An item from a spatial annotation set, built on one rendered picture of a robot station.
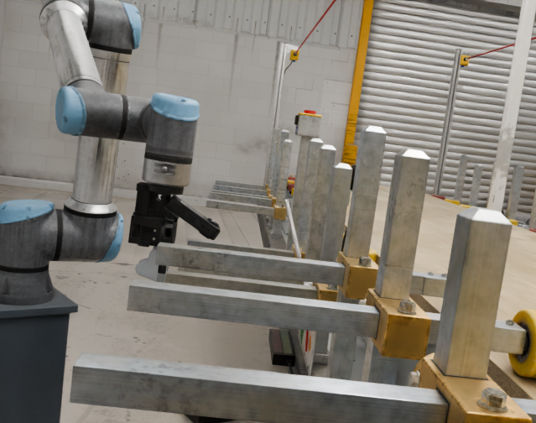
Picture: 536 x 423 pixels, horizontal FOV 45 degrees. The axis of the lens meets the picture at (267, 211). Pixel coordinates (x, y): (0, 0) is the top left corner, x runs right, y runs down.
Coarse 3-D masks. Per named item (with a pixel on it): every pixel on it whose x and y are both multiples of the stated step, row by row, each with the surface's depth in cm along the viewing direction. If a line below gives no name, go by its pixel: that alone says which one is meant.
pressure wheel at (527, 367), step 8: (520, 312) 79; (528, 312) 77; (520, 320) 79; (528, 320) 76; (528, 328) 76; (528, 336) 77; (528, 344) 77; (528, 352) 76; (512, 360) 80; (520, 360) 78; (528, 360) 75; (520, 368) 77; (528, 368) 75; (528, 376) 76
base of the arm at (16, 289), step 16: (0, 272) 177; (16, 272) 177; (32, 272) 179; (48, 272) 186; (0, 288) 176; (16, 288) 176; (32, 288) 178; (48, 288) 185; (16, 304) 176; (32, 304) 178
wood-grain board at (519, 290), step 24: (384, 192) 357; (384, 216) 237; (432, 216) 259; (432, 240) 188; (528, 240) 218; (432, 264) 147; (528, 264) 165; (504, 288) 130; (528, 288) 134; (432, 312) 107; (504, 312) 109; (504, 360) 83; (504, 384) 78; (528, 384) 75
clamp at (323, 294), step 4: (312, 284) 133; (316, 284) 127; (320, 284) 127; (324, 284) 127; (316, 288) 127; (320, 288) 123; (324, 288) 124; (320, 292) 122; (324, 292) 122; (328, 292) 122; (332, 292) 122; (336, 292) 122; (316, 296) 125; (320, 296) 122; (324, 296) 122; (328, 296) 122; (332, 296) 122; (336, 296) 122; (328, 300) 123; (332, 300) 123
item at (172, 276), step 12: (168, 276) 124; (180, 276) 124; (192, 276) 124; (204, 276) 125; (216, 276) 126; (216, 288) 125; (228, 288) 125; (240, 288) 125; (252, 288) 125; (264, 288) 125; (276, 288) 125; (288, 288) 125; (300, 288) 126; (312, 288) 127
